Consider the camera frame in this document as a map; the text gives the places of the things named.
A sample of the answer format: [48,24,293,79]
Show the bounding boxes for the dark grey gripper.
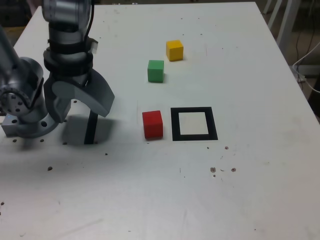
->
[44,69,116,124]

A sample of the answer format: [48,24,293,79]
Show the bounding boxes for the red cube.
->
[141,110,164,140]

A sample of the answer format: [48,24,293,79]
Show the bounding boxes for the green cube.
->
[147,59,165,83]

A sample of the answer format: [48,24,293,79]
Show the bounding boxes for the yellow cube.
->
[165,39,185,62]

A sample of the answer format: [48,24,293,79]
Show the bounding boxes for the black tape square outline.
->
[170,106,219,142]

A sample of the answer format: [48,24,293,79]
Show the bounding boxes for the black tape strip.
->
[83,111,99,145]

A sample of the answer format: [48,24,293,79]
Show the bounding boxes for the white furniture leg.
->
[267,0,284,28]
[263,0,274,15]
[276,0,301,47]

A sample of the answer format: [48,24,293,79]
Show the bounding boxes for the white cable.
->
[291,41,320,94]

